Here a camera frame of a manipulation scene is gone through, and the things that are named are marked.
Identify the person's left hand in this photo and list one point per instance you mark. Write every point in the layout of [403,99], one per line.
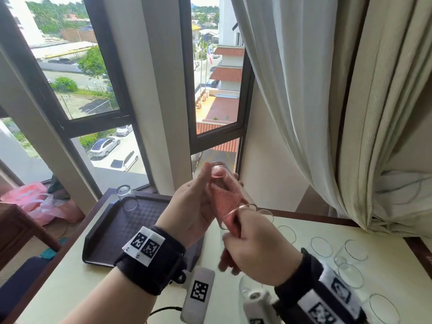
[189,212]

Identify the person's right hand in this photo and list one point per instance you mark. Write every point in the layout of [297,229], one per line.
[260,249]

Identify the person's right fingers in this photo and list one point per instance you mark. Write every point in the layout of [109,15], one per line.
[229,258]

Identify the person's left thumb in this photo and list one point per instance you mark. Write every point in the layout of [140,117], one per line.
[206,180]

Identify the clear drinking glass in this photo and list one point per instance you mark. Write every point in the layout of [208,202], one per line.
[233,190]
[127,199]

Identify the pink cleaning cloth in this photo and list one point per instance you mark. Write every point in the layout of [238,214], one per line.
[226,202]

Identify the person's left forearm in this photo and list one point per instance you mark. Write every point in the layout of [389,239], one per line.
[108,300]

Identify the black left wristband with markers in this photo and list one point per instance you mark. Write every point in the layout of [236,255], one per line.
[152,263]

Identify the black wristband with markers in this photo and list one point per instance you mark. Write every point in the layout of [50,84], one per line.
[317,290]
[152,263]

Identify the white van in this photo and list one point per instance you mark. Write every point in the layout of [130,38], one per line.
[125,161]

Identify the dark brown plastic tray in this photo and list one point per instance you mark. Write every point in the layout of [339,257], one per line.
[128,226]

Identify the black right wristband with markers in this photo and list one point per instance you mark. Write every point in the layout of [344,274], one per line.
[317,290]

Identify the small white car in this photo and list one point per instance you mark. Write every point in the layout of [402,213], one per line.
[124,130]

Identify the white sedan car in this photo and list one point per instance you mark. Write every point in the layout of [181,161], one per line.
[104,146]

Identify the white sheer curtain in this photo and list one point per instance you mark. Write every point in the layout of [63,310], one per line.
[290,97]

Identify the row of clear glasses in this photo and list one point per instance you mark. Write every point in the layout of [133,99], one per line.
[351,263]

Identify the pink plastic bag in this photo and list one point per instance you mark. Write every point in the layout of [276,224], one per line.
[37,205]

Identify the teal cloth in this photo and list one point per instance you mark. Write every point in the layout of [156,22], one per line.
[49,253]

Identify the brown wooden furniture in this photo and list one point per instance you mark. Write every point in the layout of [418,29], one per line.
[20,229]

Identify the beige heavy curtain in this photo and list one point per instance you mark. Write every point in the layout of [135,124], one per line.
[388,114]

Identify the dark blue cushion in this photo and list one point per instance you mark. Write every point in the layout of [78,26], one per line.
[20,283]

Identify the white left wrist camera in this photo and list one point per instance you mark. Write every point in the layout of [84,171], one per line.
[199,293]

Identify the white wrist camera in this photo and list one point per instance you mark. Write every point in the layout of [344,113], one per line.
[260,305]
[199,293]

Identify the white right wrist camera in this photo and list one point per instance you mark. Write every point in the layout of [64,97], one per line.
[260,305]

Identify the dark brown window frame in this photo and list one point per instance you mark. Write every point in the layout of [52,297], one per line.
[116,114]

